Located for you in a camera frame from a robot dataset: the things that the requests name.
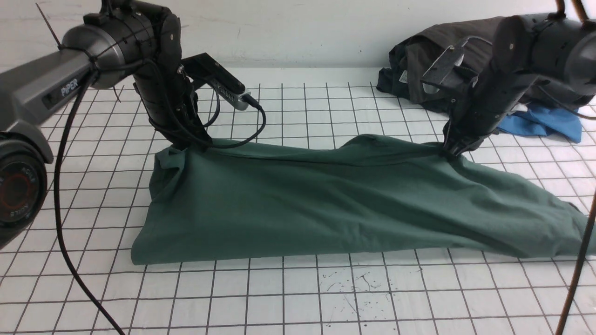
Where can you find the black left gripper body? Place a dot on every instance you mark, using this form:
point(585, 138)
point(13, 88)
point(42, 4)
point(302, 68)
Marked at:
point(170, 102)

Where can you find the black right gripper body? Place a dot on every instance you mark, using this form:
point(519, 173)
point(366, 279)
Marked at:
point(475, 117)

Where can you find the green long-sleeved shirt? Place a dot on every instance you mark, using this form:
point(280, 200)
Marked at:
point(373, 194)

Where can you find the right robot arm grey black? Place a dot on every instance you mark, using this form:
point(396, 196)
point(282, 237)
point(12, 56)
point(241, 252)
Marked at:
point(525, 48)

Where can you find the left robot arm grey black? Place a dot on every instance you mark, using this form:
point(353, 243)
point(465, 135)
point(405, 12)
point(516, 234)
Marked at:
point(126, 38)

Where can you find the blue crumpled garment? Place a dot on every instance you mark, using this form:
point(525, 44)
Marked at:
point(537, 120)

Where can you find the white grid-patterned table cloth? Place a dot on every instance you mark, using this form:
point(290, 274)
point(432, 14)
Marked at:
point(104, 198)

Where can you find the dark grey crumpled garment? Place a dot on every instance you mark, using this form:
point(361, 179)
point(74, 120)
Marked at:
point(410, 59)

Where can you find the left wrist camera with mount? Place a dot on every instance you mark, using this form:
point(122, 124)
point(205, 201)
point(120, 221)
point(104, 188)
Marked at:
point(202, 69)

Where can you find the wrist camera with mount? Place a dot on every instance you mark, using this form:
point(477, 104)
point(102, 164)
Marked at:
point(447, 73)
point(202, 69)

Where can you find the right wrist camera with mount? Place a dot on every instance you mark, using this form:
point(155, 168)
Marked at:
point(447, 73)

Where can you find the black cable tie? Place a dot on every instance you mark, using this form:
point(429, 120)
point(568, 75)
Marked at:
point(49, 25)

